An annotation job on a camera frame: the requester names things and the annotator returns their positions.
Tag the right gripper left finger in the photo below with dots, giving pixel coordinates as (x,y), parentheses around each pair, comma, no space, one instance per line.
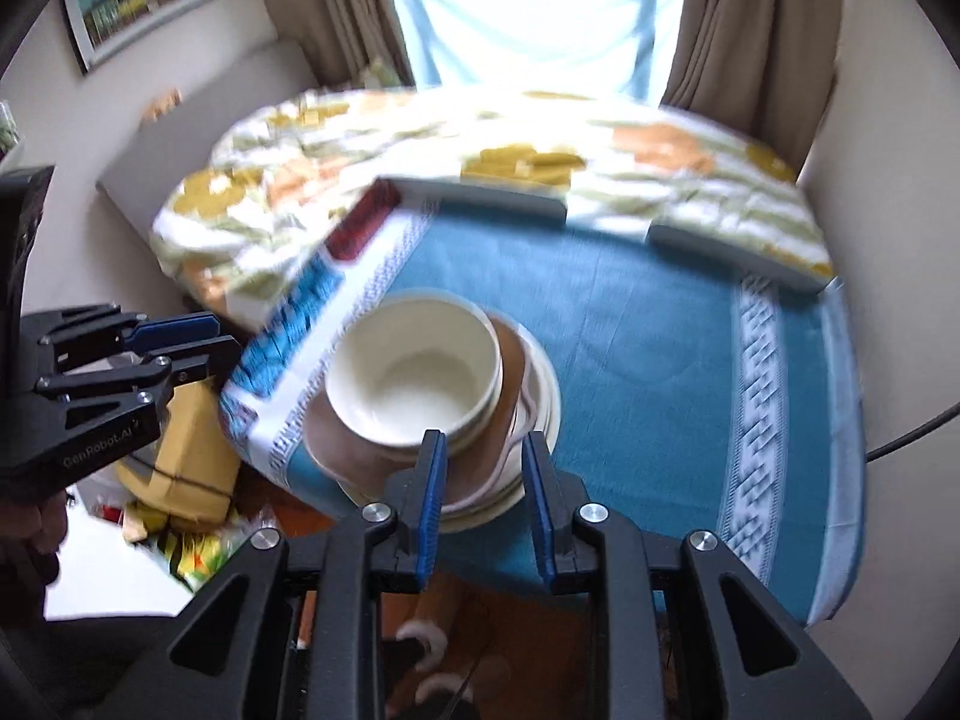
(388,546)

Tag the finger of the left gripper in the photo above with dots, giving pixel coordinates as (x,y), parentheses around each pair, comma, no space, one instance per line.
(198,361)
(152,335)

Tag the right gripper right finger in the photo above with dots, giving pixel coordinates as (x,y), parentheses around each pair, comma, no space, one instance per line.
(584,548)

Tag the pink square plastic bowl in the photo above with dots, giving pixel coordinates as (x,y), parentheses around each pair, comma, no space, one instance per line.
(476,465)

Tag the large yellow duck plate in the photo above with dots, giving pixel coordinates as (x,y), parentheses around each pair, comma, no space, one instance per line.
(547,420)

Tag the cream round bowl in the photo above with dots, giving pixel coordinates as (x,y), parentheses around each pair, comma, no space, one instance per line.
(419,360)

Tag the yellow bedside cabinet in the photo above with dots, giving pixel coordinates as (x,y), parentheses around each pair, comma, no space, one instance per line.
(190,472)

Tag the floral striped duvet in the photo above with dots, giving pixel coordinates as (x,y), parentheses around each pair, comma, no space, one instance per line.
(237,232)

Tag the blue patterned table cloth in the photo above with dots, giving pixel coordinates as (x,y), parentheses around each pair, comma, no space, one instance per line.
(692,394)

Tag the grey bed headboard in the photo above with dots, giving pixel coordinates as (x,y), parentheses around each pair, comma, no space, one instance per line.
(161,154)

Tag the green checked pillow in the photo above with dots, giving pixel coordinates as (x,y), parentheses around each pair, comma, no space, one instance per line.
(379,76)

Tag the left brown curtain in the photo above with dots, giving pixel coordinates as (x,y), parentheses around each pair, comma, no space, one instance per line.
(342,38)

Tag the brown curtain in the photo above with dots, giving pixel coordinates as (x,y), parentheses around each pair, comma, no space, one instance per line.
(764,68)
(342,38)

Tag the light blue hanging cloth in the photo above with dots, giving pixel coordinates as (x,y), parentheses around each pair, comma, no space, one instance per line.
(588,47)

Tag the right brown curtain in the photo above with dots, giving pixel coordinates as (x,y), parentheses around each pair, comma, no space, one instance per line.
(764,68)

